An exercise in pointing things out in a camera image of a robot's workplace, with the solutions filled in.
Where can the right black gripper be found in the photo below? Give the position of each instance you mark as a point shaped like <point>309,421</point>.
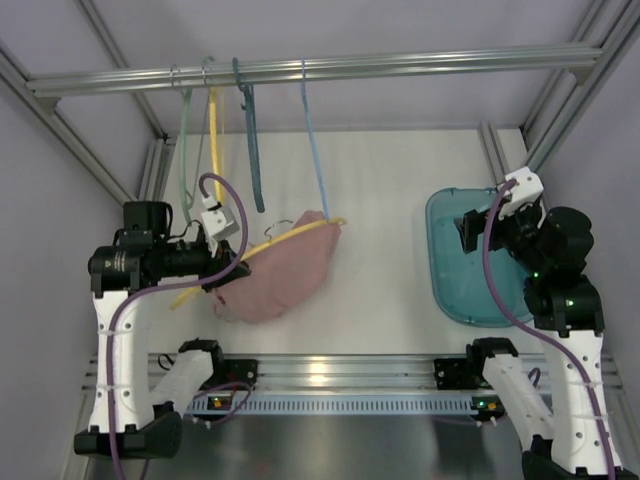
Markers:
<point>482,228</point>

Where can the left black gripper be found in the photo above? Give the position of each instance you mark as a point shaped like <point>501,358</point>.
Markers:
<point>220,263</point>

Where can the pink trousers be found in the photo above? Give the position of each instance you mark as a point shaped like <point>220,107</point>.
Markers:
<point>282,277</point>

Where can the yellow hanger with trousers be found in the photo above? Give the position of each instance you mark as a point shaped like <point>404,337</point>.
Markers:
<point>184,297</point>

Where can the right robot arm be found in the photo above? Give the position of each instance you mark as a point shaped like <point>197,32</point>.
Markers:
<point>570,437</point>

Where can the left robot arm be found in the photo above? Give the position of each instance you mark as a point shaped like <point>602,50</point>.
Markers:
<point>130,419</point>

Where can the green hanger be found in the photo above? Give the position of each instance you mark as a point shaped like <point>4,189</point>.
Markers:
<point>186,180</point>

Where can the dark teal hanger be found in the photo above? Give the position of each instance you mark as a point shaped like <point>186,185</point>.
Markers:
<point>248,107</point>

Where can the light blue hanger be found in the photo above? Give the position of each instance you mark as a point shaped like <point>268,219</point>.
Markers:
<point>313,143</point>

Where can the teal transparent plastic bin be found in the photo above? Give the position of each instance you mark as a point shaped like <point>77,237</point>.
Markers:
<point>458,280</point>

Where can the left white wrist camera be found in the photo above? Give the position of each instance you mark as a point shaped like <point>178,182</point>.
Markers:
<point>218,222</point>

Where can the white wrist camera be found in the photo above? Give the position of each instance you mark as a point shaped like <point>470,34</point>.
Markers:
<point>525,190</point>
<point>218,222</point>

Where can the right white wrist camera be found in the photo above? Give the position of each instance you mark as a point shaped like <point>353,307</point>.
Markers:
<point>525,190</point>

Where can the aluminium frame post left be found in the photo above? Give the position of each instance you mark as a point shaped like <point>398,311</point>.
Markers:
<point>116,139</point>

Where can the aluminium frame post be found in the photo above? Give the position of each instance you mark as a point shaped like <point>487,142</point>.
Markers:
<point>116,139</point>
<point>613,27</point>

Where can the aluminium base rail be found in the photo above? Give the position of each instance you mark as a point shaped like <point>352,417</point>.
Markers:
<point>342,373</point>

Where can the slotted grey cable duct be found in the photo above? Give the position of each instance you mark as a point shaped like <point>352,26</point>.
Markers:
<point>410,404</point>

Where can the aluminium hanging rail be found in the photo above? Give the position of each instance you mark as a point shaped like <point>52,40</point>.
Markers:
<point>512,58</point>

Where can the aluminium frame post right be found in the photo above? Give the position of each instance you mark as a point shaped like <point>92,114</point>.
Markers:
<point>613,27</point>

